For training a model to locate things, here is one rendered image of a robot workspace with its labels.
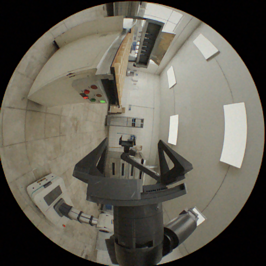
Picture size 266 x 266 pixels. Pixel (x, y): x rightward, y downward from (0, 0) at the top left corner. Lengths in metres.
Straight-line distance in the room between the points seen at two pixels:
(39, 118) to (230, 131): 2.95
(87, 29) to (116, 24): 0.28
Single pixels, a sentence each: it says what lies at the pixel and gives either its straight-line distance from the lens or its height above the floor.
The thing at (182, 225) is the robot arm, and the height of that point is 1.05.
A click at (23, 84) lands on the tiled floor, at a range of 1.04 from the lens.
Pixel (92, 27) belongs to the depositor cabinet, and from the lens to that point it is 1.02.
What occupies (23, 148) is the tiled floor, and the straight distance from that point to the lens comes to 1.02.
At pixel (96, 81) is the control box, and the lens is 0.34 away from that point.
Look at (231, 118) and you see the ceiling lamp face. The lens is 2.06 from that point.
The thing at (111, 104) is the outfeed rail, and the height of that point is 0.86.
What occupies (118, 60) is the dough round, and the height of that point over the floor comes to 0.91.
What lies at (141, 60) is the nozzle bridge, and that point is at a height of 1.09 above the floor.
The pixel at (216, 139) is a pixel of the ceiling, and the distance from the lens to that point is 2.18.
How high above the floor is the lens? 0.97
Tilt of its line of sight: 5 degrees up
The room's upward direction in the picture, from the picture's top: 94 degrees clockwise
